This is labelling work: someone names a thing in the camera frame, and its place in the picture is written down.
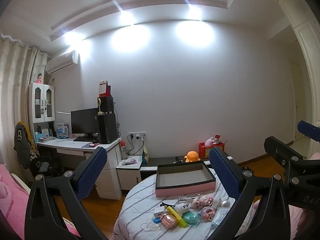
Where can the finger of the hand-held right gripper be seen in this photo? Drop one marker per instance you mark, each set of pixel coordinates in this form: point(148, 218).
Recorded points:
point(310, 130)
point(280, 152)

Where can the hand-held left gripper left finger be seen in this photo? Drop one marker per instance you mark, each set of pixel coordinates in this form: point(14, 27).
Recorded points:
point(92, 172)

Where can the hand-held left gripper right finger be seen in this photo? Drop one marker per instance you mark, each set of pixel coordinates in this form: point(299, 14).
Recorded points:
point(222, 172)

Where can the pink storage box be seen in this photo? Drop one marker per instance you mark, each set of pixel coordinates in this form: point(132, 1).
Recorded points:
point(183, 190)

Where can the pastel brick figure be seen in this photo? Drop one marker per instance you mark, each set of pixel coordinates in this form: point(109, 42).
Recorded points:
point(207, 213)

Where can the white plug adapter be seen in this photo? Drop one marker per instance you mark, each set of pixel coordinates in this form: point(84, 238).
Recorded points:
point(181, 208)

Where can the yellow highlighter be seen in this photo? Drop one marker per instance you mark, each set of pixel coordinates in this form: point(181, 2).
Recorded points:
point(178, 216)

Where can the white desk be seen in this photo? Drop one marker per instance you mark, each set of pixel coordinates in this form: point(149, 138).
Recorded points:
point(105, 155)

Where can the red toy crate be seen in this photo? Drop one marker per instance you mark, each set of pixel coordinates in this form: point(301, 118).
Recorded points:
point(206, 150)

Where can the silver ball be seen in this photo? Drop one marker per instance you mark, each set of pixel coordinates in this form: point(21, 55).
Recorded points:
point(225, 204)

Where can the pink plush toy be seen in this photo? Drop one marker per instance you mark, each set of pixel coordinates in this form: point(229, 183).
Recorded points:
point(208, 142)

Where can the orange plush octopus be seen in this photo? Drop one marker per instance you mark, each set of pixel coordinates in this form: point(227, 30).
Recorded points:
point(191, 156)

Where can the white bedside cabinet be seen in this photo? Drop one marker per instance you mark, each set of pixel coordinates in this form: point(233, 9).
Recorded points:
point(127, 177)

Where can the pink brick figure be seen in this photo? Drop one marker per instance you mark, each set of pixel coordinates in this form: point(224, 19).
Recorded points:
point(200, 202)

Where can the clear bottle red cap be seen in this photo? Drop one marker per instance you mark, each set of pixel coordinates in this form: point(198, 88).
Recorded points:
point(123, 151)

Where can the black office chair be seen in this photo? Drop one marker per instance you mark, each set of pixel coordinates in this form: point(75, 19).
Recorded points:
point(47, 165)

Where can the black computer tower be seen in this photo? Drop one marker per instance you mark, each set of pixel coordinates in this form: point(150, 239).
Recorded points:
point(107, 127)

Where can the blue and white box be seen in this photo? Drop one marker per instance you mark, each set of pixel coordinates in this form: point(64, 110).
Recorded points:
point(62, 130)

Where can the black computer monitor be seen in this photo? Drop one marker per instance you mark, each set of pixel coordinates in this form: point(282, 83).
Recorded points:
point(83, 121)

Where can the colourful snack bag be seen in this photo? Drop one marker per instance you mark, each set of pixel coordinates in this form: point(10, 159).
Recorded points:
point(145, 156)

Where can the teal round container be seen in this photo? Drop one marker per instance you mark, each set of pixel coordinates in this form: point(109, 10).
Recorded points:
point(191, 218)

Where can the striped white tablecloth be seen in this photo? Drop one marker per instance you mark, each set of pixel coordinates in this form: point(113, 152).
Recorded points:
point(140, 205)

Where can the black pearl hair clip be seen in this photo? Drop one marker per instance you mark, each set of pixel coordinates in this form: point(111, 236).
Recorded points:
point(164, 203)

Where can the cream desk fan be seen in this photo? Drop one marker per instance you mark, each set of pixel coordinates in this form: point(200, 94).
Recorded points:
point(99, 105)

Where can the black speaker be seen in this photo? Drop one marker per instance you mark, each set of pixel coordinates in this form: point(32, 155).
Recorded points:
point(107, 104)

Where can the rose gold metallic case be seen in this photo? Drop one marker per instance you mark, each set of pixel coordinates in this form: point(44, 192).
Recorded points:
point(170, 221)

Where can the grey patterned jacket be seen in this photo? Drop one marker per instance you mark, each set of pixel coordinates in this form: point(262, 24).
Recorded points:
point(25, 145)

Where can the small grey power bank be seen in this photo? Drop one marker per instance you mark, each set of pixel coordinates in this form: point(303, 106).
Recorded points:
point(160, 215)

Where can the blue highlighter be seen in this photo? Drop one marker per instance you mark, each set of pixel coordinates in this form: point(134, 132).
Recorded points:
point(156, 220)

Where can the red and white box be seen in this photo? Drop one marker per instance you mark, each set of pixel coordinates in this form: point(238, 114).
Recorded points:
point(103, 88)

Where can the pink bed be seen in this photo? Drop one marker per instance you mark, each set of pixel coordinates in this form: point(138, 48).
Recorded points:
point(12, 200)

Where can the white glass-door cabinet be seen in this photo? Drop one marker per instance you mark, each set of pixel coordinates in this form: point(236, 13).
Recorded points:
point(41, 102)

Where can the pink doll figurine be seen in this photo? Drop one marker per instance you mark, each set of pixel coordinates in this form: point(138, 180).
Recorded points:
point(39, 78)

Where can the white air conditioner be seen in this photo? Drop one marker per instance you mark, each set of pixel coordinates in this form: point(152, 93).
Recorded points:
point(62, 62)

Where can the beige curtain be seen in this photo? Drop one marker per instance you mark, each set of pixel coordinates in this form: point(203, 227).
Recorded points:
point(15, 85)

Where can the white wall socket strip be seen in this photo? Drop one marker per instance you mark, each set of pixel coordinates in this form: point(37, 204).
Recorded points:
point(137, 135)

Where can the white door frame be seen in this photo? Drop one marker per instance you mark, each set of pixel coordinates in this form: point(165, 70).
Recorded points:
point(303, 42)

